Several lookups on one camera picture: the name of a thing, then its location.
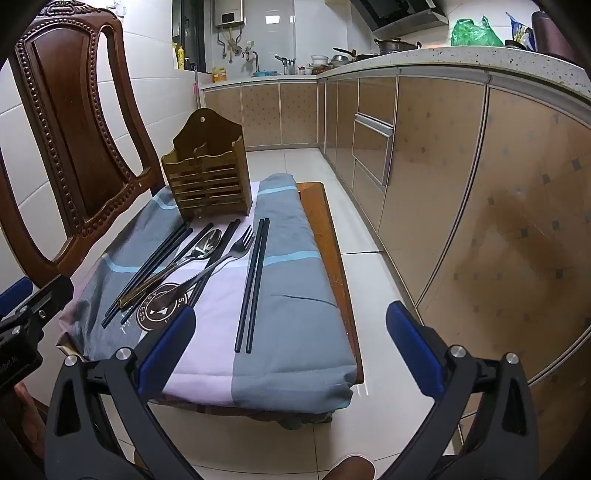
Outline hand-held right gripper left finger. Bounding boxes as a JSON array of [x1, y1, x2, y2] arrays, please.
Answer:
[[44, 305, 197, 480]]

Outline wooden utensil holder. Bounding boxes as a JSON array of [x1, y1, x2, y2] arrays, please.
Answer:
[[161, 108, 252, 223]]

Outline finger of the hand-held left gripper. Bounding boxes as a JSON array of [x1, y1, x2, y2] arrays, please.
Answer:
[[0, 278, 34, 317], [0, 274, 75, 330]]

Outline dark cooking pot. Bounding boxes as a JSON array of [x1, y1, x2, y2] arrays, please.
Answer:
[[374, 38, 422, 54]]

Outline blue snack packet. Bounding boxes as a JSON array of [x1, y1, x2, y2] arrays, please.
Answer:
[[505, 12, 536, 51]]

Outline steel spoon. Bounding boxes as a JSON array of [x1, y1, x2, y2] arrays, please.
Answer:
[[119, 228, 223, 309]]

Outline beige kitchen cabinets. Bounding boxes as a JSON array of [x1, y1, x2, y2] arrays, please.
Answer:
[[203, 60, 591, 462]]

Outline brown shoe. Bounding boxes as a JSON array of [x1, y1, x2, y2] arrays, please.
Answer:
[[323, 455, 377, 480]]

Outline dark thermos bottle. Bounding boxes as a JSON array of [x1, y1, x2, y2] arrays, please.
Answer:
[[531, 10, 575, 63]]

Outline range hood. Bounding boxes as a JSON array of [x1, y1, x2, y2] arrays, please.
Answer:
[[351, 0, 448, 40]]

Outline green plastic bag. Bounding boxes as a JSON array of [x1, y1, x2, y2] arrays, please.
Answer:
[[450, 16, 504, 48]]

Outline white water heater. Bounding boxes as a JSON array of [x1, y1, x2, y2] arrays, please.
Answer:
[[213, 0, 245, 29]]

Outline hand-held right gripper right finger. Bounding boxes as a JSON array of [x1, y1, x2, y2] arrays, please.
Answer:
[[385, 301, 540, 480]]

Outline speckled white countertop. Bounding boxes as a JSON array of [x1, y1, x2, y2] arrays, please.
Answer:
[[201, 45, 591, 102]]

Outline steel fork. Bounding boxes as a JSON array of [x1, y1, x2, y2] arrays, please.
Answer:
[[152, 226, 256, 301]]

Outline grey and pink patchwork cloth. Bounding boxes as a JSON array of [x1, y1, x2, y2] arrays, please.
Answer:
[[56, 173, 355, 415]]

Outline carved wooden chair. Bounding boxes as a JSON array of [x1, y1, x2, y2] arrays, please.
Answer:
[[0, 0, 365, 430]]

